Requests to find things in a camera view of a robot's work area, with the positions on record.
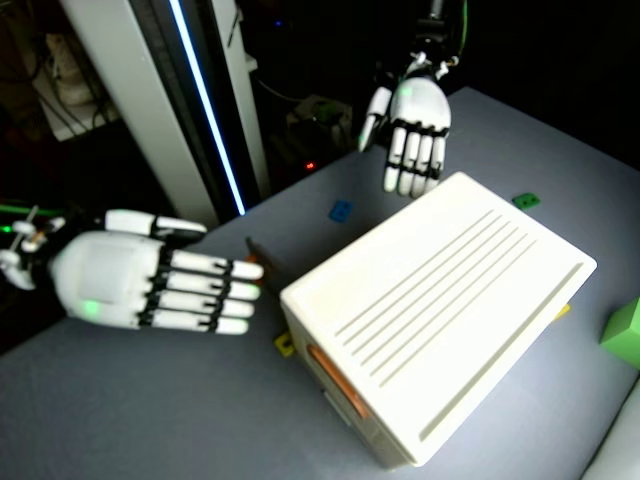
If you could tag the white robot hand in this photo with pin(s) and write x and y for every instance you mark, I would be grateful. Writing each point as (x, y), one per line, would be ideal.
(110, 275)
(420, 105)

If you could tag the large white ribbed box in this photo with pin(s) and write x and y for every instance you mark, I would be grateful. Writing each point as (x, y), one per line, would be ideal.
(430, 310)

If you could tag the grey table cloth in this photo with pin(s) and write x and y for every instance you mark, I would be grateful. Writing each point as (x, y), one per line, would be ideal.
(150, 400)

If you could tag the blue two-hole block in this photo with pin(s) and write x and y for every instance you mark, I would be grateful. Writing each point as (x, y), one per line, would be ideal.
(341, 210)

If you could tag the small green two-hole block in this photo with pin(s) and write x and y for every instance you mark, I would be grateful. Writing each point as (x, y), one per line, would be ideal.
(526, 200)

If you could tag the white column with light strip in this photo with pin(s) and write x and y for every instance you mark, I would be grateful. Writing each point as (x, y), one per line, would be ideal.
(140, 100)

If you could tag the yellow two-hole block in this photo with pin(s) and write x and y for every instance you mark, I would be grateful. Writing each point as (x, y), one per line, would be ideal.
(563, 310)
(284, 345)

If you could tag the large green smooth block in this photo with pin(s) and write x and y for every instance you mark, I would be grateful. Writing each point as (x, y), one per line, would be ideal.
(622, 332)

